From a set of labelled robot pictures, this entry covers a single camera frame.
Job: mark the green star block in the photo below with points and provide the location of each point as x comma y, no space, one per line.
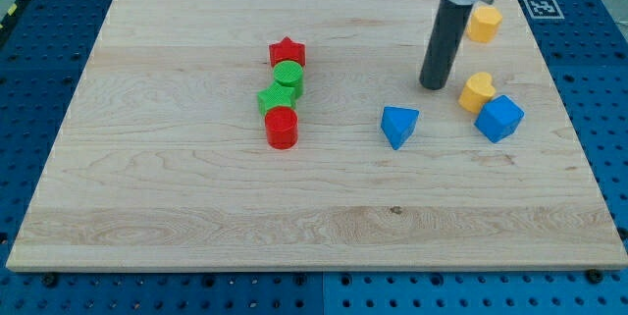
275,95

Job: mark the blue triangle block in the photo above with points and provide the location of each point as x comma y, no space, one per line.
398,124

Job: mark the black screw front right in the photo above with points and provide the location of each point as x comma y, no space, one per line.
594,276

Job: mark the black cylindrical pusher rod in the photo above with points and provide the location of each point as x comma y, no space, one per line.
449,25

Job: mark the light wooden board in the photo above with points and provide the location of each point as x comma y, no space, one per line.
162,162

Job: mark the yellow heart block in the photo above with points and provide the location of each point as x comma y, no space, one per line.
477,91

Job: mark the black screw front left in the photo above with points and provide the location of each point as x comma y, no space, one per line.
49,280

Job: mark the green cylinder block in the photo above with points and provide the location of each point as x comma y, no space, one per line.
289,73

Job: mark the blue cube block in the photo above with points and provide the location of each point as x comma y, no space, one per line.
499,118

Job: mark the white fiducial marker tag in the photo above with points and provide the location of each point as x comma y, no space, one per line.
543,9

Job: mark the red cylinder block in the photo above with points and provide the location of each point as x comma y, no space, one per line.
281,124

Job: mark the black screw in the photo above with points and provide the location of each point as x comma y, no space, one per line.
49,280
594,276

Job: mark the red star block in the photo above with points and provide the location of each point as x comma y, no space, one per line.
287,50

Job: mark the yellow hexagon block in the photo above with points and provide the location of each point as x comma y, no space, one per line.
484,24

